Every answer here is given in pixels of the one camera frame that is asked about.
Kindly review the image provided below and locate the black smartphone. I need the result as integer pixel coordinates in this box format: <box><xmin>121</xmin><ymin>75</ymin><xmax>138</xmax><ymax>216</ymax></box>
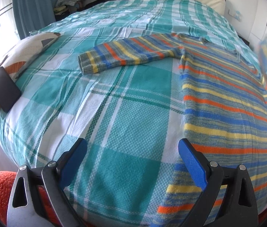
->
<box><xmin>0</xmin><ymin>67</ymin><xmax>22</xmax><ymax>113</ymax></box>

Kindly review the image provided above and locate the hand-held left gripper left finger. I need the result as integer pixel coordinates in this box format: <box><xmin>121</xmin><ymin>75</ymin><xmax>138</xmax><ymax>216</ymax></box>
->
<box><xmin>6</xmin><ymin>138</ymin><xmax>88</xmax><ymax>227</ymax></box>

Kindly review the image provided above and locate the blue curtain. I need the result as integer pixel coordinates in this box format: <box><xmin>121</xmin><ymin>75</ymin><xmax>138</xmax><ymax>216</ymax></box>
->
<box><xmin>12</xmin><ymin>0</ymin><xmax>75</xmax><ymax>39</ymax></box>

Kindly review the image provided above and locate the teal plaid bedspread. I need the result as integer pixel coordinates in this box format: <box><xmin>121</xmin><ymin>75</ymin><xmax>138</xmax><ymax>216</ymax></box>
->
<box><xmin>0</xmin><ymin>0</ymin><xmax>267</xmax><ymax>220</ymax></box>

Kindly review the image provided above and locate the striped knit sweater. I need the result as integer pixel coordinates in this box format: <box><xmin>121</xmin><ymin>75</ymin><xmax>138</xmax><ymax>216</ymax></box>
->
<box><xmin>78</xmin><ymin>32</ymin><xmax>267</xmax><ymax>219</ymax></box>

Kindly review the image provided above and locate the patterned cream pillow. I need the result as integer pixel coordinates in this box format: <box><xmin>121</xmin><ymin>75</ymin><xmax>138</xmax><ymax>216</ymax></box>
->
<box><xmin>0</xmin><ymin>31</ymin><xmax>61</xmax><ymax>113</ymax></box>

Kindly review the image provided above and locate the white wall switch plate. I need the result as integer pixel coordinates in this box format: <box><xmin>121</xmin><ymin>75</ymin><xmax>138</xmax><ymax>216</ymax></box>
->
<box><xmin>228</xmin><ymin>8</ymin><xmax>243</xmax><ymax>20</ymax></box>

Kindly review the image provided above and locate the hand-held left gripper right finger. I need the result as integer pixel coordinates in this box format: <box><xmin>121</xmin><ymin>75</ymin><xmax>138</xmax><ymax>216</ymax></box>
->
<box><xmin>178</xmin><ymin>138</ymin><xmax>259</xmax><ymax>227</ymax></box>

